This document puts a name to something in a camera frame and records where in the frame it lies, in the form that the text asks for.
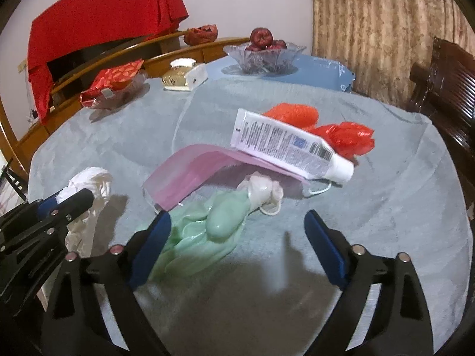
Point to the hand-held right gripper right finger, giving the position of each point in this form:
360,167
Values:
326,248

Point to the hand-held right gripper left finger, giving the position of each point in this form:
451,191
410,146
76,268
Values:
152,248

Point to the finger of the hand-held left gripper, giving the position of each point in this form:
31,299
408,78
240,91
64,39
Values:
83,196
48,207

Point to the white tissue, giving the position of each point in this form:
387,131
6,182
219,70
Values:
89,181

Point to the green rubber glove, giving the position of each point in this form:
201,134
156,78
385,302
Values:
222,226

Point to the pink face mask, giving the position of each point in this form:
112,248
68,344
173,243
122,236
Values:
185,178

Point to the cream latex glove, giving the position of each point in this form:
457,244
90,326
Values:
259,191

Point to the red plastic bag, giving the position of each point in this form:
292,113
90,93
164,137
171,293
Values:
345,137

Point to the white lotion tube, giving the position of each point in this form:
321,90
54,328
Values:
282,141

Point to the orange foam fruit net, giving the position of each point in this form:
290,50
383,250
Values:
293,115

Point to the glass dish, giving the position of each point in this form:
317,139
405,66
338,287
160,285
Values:
133,89

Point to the red snack packet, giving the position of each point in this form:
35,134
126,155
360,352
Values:
111,79

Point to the black television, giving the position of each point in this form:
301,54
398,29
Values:
81,59

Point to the gold and white tissue box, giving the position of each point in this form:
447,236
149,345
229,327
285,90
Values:
178,78

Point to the blue tablecloth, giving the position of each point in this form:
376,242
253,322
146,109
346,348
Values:
323,72

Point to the red cloth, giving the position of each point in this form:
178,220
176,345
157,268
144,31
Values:
104,7

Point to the glass fruit bowl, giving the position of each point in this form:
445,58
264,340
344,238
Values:
263,61

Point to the red crumpled gift bag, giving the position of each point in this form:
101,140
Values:
200,35

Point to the dark wooden armchair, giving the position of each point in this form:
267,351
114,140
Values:
449,81

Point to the red apple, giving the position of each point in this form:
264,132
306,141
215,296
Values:
261,37
279,44
252,48

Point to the beige floral curtain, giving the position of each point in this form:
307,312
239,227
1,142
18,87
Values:
371,26

